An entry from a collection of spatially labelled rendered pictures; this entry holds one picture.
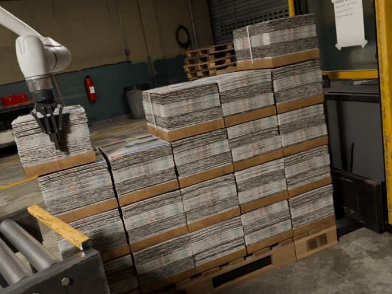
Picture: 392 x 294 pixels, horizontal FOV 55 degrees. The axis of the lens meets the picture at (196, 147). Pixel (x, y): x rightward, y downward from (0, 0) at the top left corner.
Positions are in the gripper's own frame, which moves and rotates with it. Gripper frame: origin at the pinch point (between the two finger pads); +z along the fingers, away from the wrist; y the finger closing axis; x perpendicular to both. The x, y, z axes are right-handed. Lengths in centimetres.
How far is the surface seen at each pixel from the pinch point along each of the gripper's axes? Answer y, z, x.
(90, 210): -5.9, 33.1, -3.0
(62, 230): 3, 15, 61
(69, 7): -90, -170, -724
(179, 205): -45, 44, -3
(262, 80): -99, -5, -3
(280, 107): -108, 10, -3
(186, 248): -45, 67, -4
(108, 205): -13.8, 33.5, -2.9
